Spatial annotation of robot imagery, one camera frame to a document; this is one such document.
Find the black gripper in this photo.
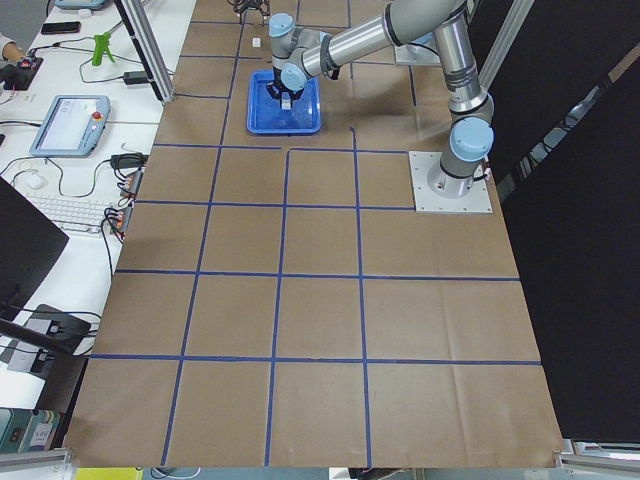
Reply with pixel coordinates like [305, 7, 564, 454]
[266, 80, 303, 103]
[228, 0, 270, 15]

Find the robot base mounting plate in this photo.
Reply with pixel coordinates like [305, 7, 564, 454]
[408, 151, 493, 215]

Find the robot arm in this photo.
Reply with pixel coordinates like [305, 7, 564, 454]
[267, 0, 494, 199]

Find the blue plastic tray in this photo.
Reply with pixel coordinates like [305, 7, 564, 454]
[246, 70, 322, 136]

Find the black power adapter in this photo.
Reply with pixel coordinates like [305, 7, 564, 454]
[122, 71, 149, 85]

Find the green clamp tool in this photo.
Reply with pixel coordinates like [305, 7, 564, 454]
[91, 32, 115, 67]

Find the black smartphone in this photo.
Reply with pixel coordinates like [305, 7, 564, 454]
[40, 21, 81, 35]

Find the teach pendant tablet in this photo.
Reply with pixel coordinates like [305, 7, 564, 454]
[29, 95, 111, 158]

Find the brown paper table cover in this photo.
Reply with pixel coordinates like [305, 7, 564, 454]
[65, 1, 561, 468]

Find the white keyboard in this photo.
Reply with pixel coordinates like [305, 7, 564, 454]
[25, 192, 116, 235]

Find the white computer mouse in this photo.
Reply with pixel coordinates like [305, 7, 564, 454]
[25, 174, 47, 190]

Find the black monitor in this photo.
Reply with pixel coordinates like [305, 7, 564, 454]
[0, 179, 69, 321]

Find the aluminium frame post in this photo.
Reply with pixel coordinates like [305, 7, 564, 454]
[114, 0, 175, 105]

